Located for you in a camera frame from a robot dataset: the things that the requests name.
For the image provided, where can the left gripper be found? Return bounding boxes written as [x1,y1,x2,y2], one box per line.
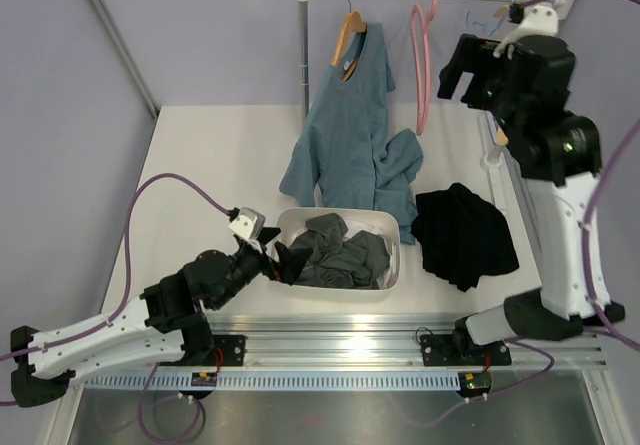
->
[211,227,312,310]

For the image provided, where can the pink plastic hanger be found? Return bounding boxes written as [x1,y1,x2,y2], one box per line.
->
[409,0,439,136]

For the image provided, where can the black t shirt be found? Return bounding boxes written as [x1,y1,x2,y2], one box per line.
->
[411,183,520,292]

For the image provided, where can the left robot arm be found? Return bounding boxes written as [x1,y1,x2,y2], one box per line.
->
[10,241,312,408]

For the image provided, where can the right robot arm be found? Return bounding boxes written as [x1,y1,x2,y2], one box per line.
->
[437,34,626,362]

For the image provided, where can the beige plastic hanger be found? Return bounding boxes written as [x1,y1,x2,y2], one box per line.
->
[492,0,541,147]

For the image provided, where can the teal blue t shirt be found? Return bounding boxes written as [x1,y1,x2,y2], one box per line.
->
[279,22,423,245]

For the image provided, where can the wooden hanger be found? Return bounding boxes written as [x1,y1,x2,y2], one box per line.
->
[331,0,367,70]

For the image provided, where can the white laundry basket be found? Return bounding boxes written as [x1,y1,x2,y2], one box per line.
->
[276,208,401,304]

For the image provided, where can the grey clothes in basket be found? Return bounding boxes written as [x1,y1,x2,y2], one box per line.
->
[289,213,391,290]

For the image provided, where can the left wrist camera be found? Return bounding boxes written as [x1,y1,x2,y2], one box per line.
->
[228,207,265,242]

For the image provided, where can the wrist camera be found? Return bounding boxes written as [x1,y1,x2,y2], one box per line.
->
[492,3,561,59]
[228,207,265,242]

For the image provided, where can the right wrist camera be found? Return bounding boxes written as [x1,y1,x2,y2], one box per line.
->
[492,3,561,59]

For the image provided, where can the light blue wire hanger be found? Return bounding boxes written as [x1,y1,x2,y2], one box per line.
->
[465,5,509,38]

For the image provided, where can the aluminium mounting rail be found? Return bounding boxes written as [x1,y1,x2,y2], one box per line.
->
[149,312,609,371]

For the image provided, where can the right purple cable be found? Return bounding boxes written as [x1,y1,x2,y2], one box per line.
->
[399,0,640,426]

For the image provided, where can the purple cable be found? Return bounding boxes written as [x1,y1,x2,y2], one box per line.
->
[399,0,640,426]
[0,173,239,440]

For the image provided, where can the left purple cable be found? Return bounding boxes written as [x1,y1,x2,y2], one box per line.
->
[0,173,239,440]

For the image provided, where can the light blue cable duct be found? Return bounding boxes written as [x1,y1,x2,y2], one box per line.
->
[85,369,461,391]

